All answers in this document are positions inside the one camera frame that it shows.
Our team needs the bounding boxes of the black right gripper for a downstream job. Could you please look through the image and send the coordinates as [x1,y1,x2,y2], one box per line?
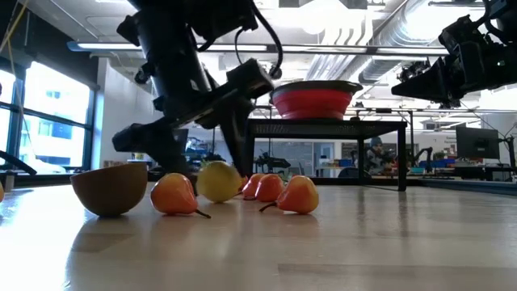
[390,38,517,108]

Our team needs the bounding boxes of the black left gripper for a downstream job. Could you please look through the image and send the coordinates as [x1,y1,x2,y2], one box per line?
[111,58,275,177]

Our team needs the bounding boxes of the yellow plastic lemon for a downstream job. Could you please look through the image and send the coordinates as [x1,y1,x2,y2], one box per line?
[196,160,243,204]

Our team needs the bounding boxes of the small orange plastic pear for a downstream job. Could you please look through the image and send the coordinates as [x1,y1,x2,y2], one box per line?
[150,172,212,220]
[242,173,266,202]
[254,173,286,203]
[258,175,320,215]

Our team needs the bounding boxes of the red collapsible colander bowl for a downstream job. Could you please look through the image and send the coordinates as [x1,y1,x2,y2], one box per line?
[271,79,364,120]

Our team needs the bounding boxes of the black computer monitor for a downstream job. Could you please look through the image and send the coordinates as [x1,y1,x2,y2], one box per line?
[173,128,190,154]
[456,125,501,160]

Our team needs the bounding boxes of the person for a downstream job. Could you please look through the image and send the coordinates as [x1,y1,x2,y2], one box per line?
[365,136,399,175]

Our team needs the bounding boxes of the black overhead light bar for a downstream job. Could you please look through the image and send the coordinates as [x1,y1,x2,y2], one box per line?
[66,40,449,57]

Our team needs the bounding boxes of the black perforated metal shelf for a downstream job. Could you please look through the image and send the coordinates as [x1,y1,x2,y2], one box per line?
[243,118,409,192]

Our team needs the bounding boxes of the large window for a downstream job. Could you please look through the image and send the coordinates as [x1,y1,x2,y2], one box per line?
[0,60,100,175]

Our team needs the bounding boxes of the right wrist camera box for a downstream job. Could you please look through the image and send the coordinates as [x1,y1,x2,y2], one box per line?
[438,15,484,57]

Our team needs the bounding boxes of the silver ventilation duct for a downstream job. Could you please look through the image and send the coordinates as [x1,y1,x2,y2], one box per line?
[357,0,449,84]

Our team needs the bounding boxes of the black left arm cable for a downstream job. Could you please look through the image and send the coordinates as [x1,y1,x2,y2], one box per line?
[233,3,284,80]

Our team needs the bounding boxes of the black curved cable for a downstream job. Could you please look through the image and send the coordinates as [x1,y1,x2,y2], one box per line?
[0,150,38,175]

